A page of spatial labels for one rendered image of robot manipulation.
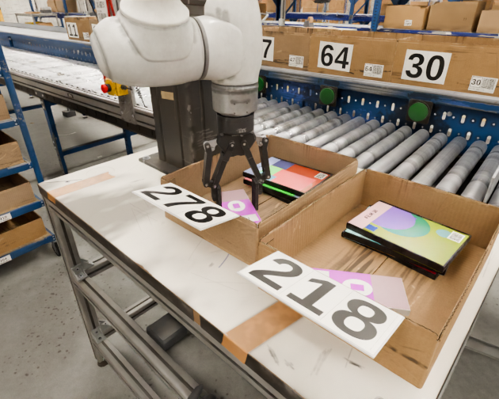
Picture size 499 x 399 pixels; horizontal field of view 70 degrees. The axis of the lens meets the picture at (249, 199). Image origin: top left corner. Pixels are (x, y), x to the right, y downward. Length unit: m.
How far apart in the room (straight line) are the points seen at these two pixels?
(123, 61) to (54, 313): 1.40
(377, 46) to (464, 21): 4.30
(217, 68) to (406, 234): 0.46
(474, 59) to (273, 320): 1.22
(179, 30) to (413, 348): 0.54
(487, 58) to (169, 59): 1.18
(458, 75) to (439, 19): 4.45
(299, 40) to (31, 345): 1.72
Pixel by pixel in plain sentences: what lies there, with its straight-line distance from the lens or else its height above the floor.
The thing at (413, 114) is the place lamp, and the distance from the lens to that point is 1.54.
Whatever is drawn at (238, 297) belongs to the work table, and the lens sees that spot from 0.62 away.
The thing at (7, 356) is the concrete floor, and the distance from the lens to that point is 1.74.
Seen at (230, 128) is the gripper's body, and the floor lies 0.97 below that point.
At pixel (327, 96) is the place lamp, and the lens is 1.67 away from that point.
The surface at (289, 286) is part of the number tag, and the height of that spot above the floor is 0.86.
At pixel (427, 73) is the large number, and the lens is 1.58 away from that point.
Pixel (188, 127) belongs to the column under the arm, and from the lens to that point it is 0.96.
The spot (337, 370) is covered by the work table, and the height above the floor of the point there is 0.75.
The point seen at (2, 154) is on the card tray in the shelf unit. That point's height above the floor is 0.60.
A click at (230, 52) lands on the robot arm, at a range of 0.65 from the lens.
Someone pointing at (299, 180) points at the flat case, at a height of 0.80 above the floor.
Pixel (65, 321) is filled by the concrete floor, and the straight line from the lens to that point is 1.77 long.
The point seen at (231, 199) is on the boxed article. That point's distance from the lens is 0.85.
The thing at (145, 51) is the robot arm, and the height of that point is 1.12.
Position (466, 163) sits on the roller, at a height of 0.75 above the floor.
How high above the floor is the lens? 1.19
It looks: 29 degrees down
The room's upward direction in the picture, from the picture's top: straight up
